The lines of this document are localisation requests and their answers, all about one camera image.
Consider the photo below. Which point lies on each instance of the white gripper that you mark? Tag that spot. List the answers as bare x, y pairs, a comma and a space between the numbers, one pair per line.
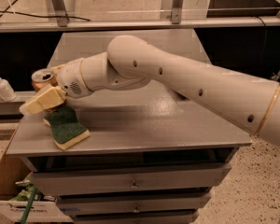
70, 77

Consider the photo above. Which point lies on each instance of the orange soda can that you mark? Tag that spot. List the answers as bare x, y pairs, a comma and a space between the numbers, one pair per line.
41, 78

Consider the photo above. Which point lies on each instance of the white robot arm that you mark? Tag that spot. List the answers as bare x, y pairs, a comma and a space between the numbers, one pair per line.
250, 103

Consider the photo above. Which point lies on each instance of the green and yellow sponge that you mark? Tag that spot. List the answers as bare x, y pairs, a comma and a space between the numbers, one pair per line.
65, 128

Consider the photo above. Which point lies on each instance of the white pump bottle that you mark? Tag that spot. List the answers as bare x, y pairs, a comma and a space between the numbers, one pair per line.
6, 91

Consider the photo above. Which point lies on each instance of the green stick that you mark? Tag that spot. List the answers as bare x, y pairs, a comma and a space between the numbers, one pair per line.
28, 206

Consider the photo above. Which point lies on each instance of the grey drawer cabinet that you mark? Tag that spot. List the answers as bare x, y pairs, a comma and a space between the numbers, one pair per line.
147, 127

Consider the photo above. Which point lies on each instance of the middle grey drawer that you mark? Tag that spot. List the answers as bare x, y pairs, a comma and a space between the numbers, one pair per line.
133, 204

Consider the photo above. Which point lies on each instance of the grey drawer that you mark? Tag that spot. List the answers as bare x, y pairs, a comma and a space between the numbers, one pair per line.
131, 179
133, 204

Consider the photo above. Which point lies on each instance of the top grey drawer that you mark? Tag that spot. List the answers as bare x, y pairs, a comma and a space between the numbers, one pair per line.
131, 179

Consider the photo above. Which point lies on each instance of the grey metal rail frame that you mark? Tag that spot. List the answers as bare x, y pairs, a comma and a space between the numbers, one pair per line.
95, 15

